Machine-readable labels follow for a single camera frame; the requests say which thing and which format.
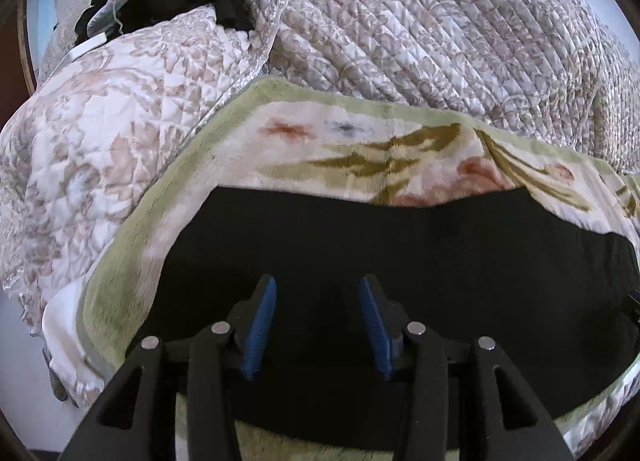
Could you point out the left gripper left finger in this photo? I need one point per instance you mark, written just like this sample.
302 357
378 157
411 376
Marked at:
135 416

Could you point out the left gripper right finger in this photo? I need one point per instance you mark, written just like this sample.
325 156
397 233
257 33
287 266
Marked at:
505 419

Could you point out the black pants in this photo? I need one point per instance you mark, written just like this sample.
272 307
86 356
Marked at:
498 264

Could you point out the floral fleece blanket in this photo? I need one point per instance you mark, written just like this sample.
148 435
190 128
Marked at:
278 136

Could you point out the beige quilted bedspread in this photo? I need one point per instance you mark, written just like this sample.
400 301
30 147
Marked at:
79 155

